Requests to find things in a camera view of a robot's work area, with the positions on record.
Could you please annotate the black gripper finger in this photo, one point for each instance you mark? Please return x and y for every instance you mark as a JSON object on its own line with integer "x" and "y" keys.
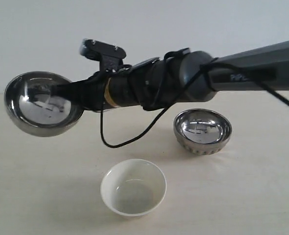
{"x": 69, "y": 90}

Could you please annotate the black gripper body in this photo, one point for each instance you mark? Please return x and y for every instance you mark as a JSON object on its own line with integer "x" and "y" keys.
{"x": 123, "y": 90}

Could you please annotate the smooth stainless steel bowl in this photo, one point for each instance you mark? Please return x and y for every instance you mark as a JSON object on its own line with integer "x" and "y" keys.
{"x": 34, "y": 110}

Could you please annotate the white ceramic bowl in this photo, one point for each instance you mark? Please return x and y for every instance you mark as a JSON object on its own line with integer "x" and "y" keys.
{"x": 133, "y": 188}

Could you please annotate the ribbed stainless steel bowl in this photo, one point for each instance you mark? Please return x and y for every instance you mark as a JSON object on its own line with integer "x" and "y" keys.
{"x": 202, "y": 131}

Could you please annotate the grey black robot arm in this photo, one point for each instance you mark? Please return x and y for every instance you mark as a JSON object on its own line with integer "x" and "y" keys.
{"x": 180, "y": 76}

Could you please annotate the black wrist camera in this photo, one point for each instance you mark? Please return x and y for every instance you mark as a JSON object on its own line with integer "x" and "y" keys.
{"x": 110, "y": 57}

